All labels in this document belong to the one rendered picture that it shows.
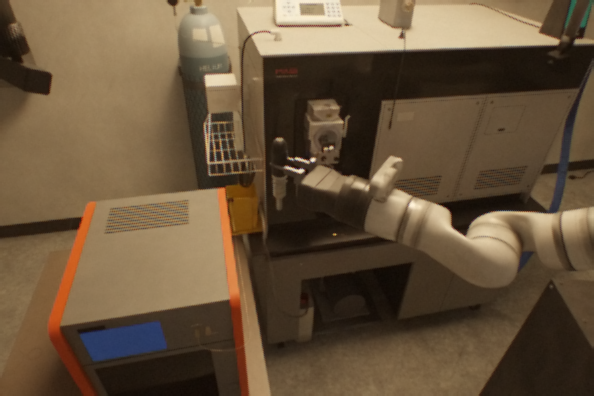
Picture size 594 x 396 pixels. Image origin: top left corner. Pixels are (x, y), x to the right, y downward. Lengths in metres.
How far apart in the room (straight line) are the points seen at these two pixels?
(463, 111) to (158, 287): 1.16
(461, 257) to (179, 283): 0.57
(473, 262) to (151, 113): 2.16
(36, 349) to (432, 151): 1.46
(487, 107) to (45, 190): 2.49
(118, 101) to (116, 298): 1.72
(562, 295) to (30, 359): 1.41
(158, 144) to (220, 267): 1.75
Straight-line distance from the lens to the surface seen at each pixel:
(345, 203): 0.57
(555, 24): 1.74
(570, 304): 1.05
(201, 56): 1.95
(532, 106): 1.70
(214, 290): 0.84
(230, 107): 1.54
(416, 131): 1.45
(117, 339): 0.91
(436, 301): 2.11
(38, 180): 2.83
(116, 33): 2.35
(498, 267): 0.54
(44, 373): 1.38
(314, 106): 1.21
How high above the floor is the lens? 1.77
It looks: 36 degrees down
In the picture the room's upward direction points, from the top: 2 degrees clockwise
